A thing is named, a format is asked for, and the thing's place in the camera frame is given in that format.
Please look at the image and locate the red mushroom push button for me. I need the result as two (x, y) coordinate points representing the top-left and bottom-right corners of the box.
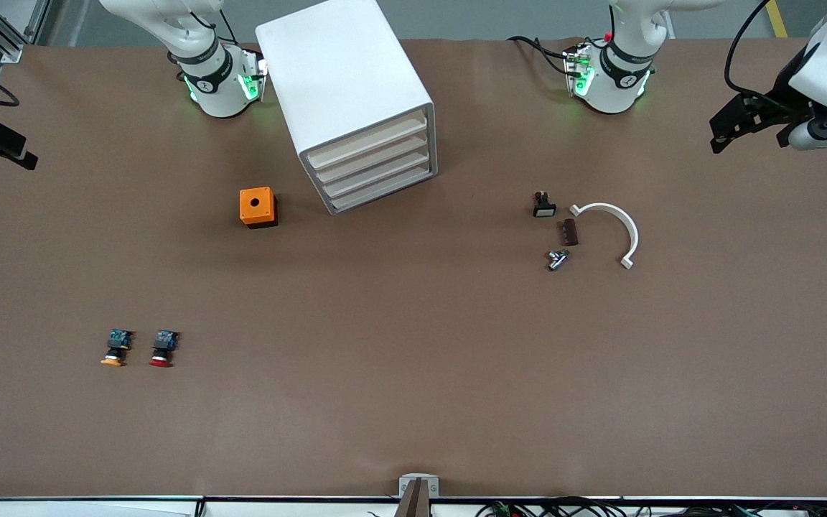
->
(149, 329), (181, 369)

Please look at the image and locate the orange mushroom push button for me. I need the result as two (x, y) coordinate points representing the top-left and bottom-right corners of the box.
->
(101, 328), (135, 368)

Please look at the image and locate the white drawer cabinet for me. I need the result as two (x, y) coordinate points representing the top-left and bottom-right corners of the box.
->
(255, 0), (439, 216)

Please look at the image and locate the orange box with hole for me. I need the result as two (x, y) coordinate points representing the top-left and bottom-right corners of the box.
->
(239, 186), (279, 230)

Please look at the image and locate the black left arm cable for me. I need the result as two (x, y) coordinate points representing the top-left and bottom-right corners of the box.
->
(724, 0), (788, 101)

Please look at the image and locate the aluminium frame profile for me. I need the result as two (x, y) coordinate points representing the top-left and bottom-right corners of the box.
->
(0, 0), (52, 64)

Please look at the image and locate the white curved bracket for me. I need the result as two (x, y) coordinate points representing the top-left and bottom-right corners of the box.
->
(569, 202), (640, 271)

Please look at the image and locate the black base cable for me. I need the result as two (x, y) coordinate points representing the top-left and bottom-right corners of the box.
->
(507, 34), (574, 76)

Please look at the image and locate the white table edge rail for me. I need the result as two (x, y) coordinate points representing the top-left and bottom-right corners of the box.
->
(0, 497), (827, 517)

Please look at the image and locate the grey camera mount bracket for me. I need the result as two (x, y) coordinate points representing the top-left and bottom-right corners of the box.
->
(398, 473), (440, 498)

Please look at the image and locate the dark camera pole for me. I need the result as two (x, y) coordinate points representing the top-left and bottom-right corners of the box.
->
(393, 480), (431, 517)

